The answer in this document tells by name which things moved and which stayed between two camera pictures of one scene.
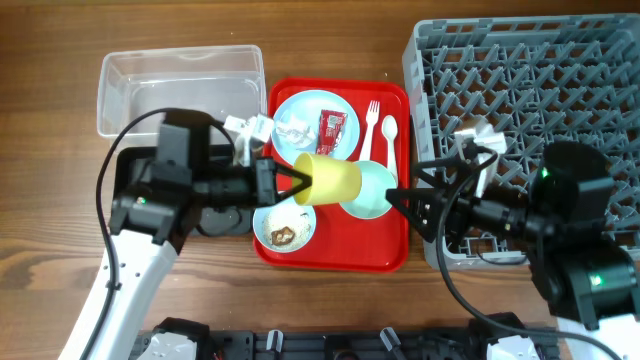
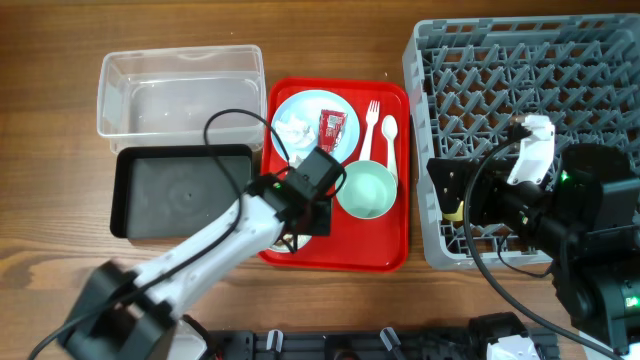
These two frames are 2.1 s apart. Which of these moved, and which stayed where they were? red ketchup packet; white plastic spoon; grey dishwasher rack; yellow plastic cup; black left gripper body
Moved: black left gripper body; yellow plastic cup
Stayed: red ketchup packet; white plastic spoon; grey dishwasher rack
